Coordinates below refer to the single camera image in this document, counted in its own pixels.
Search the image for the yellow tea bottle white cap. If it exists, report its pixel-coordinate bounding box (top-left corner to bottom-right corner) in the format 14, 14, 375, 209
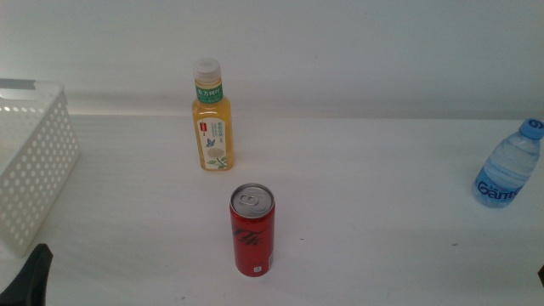
190, 57, 235, 173

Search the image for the white perforated plastic basket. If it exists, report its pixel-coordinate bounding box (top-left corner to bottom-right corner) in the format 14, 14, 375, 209
0, 78, 81, 259

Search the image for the clear water bottle blue cap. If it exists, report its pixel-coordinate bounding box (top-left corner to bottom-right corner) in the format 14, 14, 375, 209
471, 117, 544, 209

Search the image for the red cola can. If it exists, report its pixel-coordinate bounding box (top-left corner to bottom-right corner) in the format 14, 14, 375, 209
229, 182, 276, 278

